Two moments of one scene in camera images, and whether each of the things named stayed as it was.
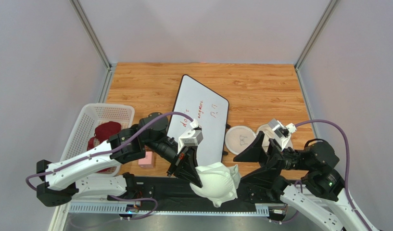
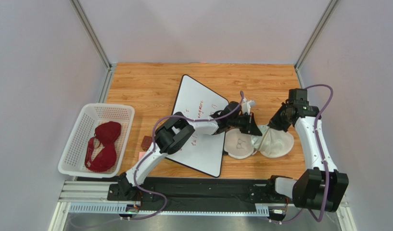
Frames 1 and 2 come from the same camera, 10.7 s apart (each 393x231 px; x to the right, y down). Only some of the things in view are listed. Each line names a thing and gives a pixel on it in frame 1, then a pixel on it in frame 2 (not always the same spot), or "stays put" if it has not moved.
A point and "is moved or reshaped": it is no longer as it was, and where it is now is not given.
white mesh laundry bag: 239,139 stays put
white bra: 220,183 is moved or reshaped
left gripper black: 184,166 → 251,127
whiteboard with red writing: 209,110 stays put
